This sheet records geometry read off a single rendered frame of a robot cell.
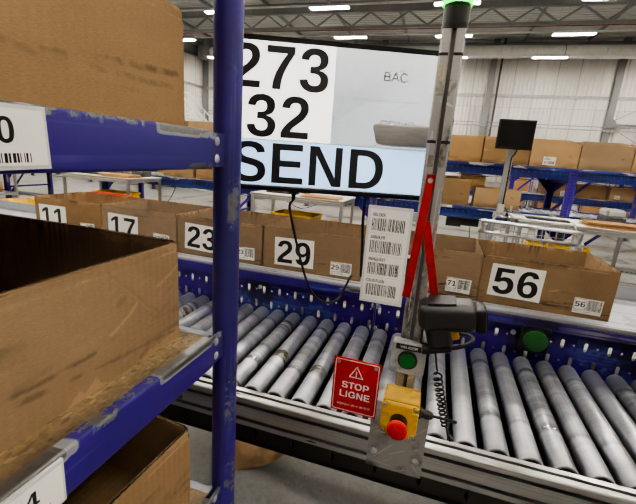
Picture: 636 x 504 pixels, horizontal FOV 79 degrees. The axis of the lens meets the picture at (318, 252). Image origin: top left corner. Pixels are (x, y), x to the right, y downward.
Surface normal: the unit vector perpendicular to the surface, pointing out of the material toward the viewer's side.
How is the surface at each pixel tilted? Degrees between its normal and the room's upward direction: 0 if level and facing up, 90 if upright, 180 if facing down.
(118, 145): 90
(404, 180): 86
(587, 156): 90
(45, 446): 0
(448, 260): 90
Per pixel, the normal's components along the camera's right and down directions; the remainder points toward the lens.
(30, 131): 0.95, 0.14
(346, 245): -0.29, 0.22
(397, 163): 0.05, 0.18
